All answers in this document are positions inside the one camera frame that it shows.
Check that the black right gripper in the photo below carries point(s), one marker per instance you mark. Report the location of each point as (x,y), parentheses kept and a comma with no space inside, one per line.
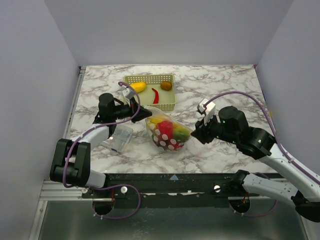
(206,131)

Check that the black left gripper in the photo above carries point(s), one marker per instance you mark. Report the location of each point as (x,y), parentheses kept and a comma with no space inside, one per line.
(134,107)

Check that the yellow banana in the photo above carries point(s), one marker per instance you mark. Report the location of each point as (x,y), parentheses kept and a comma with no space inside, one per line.
(139,86)
(154,120)

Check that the yellow green mango toy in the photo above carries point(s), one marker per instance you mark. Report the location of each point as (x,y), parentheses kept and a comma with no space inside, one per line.
(181,134)

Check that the red tomato toy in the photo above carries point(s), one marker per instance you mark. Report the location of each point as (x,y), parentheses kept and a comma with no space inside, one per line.
(164,130)

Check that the clear zip top bag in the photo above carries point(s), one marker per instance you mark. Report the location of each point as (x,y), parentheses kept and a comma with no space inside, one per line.
(169,145)

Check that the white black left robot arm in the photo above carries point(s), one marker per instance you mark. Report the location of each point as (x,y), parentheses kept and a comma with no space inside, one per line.
(71,163)

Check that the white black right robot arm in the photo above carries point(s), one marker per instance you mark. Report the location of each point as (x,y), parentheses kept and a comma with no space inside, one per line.
(302,189)

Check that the red chili pepper toy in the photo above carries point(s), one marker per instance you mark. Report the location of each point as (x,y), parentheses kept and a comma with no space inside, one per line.
(156,96)

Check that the beige perforated plastic basket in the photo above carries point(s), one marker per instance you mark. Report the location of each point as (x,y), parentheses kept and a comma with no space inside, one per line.
(167,99)

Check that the brown kiwi toy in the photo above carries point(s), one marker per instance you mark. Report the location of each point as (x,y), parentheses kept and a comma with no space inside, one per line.
(166,85)

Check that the clear plastic box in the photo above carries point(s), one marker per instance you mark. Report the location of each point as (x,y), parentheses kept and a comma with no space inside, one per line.
(119,139)

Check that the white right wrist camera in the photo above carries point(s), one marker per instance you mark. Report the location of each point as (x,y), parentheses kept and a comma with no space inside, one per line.
(206,108)

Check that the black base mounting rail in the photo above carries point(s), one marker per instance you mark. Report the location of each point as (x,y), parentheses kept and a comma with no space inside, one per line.
(159,190)

